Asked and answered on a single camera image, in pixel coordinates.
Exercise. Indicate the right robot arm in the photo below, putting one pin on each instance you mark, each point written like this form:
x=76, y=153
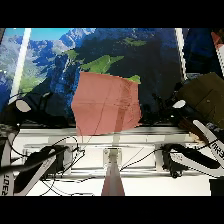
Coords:
x=196, y=159

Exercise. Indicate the red garment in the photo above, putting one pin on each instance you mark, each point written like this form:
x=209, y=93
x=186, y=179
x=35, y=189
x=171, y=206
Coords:
x=217, y=37

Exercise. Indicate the brown garment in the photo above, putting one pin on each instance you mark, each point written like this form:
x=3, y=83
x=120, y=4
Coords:
x=206, y=96

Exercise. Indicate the pink garment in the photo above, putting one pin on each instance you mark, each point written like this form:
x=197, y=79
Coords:
x=106, y=105

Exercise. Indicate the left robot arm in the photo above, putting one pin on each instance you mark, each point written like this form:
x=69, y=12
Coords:
x=32, y=168

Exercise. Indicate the silver frame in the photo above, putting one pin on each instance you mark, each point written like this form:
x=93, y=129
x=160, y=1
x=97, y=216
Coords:
x=113, y=148

